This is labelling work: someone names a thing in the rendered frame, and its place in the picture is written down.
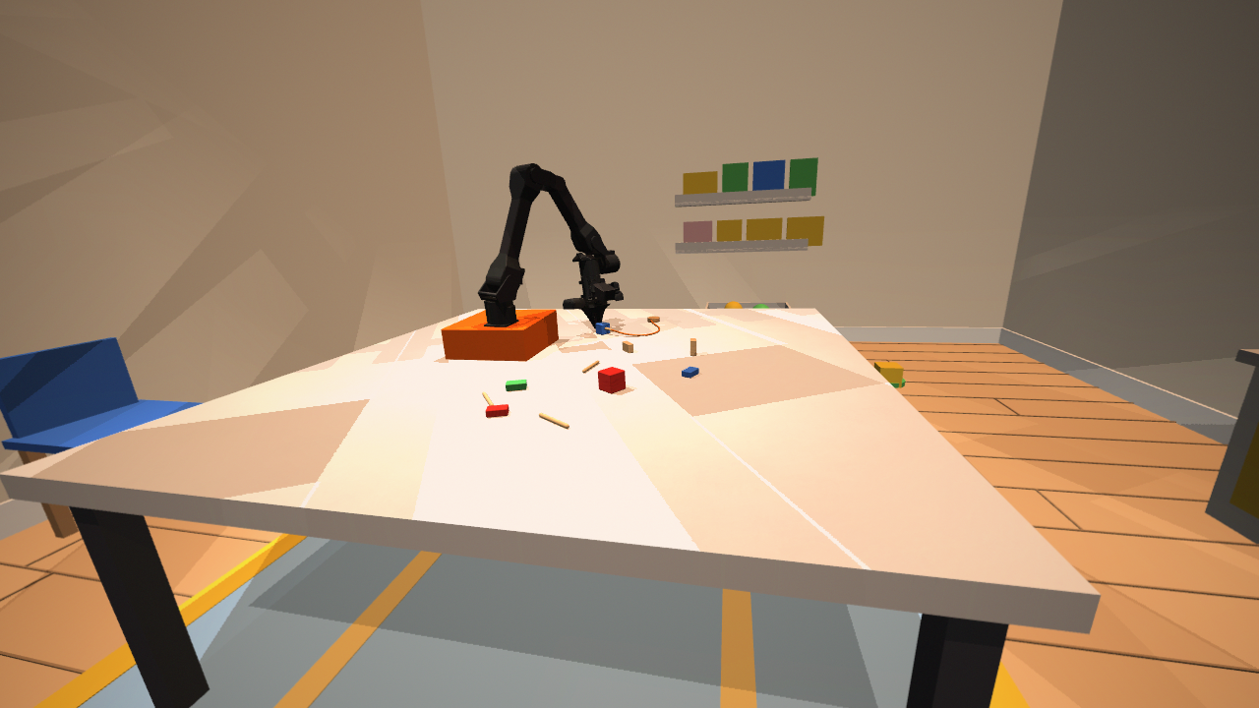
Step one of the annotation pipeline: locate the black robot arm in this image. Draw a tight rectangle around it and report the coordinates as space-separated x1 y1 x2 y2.
478 163 621 328

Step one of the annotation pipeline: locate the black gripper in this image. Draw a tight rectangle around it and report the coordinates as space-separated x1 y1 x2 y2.
563 275 624 328

